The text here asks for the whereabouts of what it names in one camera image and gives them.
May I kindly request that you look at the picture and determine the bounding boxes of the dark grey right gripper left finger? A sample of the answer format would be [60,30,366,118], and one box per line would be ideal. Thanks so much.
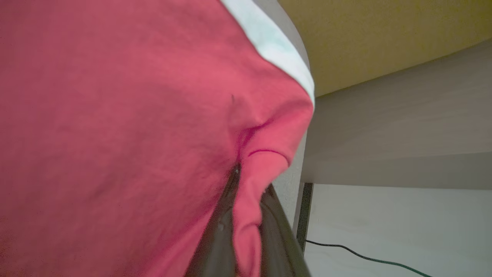
[184,167,239,277]

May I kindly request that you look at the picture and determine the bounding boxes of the red Bulls 23 shorts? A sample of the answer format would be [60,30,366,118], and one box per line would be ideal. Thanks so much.
[0,0,316,277]

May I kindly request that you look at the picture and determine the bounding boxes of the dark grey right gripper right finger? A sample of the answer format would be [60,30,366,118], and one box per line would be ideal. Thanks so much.
[261,185,312,277]

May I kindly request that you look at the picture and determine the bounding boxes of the dark floor cable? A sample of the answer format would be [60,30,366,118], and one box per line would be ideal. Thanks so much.
[306,239,433,277]

